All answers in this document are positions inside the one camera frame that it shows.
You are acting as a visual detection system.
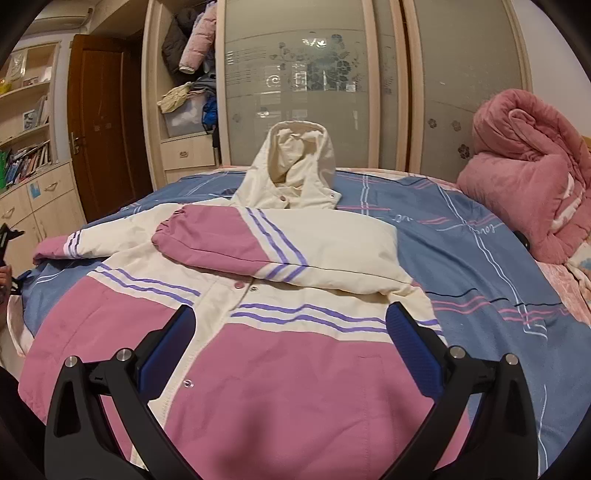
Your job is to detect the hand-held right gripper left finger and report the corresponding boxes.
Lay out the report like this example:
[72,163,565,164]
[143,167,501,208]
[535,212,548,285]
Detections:
[45,305,204,480]

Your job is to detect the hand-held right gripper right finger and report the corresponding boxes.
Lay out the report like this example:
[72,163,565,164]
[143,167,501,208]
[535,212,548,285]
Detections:
[383,302,539,480]

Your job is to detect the pink and cream hooded jacket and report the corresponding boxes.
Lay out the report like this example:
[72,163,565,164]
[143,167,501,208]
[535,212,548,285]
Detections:
[17,121,472,480]

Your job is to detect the grey folded clothes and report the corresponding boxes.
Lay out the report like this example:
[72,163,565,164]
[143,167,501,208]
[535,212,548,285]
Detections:
[189,71,218,99]

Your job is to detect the beige bookshelf cabinet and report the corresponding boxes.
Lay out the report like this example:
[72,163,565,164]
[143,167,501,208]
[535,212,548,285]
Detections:
[0,41,88,273]

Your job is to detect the row of books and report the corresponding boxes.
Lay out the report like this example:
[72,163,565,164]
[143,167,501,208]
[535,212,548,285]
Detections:
[0,141,52,190]

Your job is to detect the blue plaid bed sheet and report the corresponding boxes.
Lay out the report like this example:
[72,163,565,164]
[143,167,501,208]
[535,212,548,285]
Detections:
[18,166,583,476]

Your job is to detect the brown wooden door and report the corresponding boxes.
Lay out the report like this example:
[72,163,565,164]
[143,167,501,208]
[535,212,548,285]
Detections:
[67,34,153,222]

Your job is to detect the pink floral sheet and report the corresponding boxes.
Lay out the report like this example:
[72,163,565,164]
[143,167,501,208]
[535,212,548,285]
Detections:
[536,249,591,324]

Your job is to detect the beige wardrobe drawer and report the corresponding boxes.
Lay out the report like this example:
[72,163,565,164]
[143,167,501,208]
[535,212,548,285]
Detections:
[160,136,219,171]

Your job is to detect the clear plastic storage box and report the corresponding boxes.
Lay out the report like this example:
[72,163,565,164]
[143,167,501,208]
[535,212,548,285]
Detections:
[164,97,206,138]

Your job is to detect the beige crumpled cloth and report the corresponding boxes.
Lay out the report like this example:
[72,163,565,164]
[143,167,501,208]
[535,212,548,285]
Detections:
[157,82,192,114]

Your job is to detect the pink fluffy comforter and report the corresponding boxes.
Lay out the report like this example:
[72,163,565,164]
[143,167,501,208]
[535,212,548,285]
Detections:
[456,89,591,265]

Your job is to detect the white air conditioner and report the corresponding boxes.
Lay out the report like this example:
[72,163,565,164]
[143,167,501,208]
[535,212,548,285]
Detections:
[28,4,88,25]

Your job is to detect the blue cloth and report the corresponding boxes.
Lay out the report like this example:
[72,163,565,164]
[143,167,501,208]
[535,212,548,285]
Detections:
[202,97,219,134]

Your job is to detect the beige wardrobe with frosted doors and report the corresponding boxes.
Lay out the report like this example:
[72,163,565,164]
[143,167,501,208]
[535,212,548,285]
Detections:
[141,0,536,185]

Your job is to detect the dark hanging jacket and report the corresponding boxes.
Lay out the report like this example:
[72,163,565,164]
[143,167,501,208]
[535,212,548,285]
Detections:
[161,7,199,86]

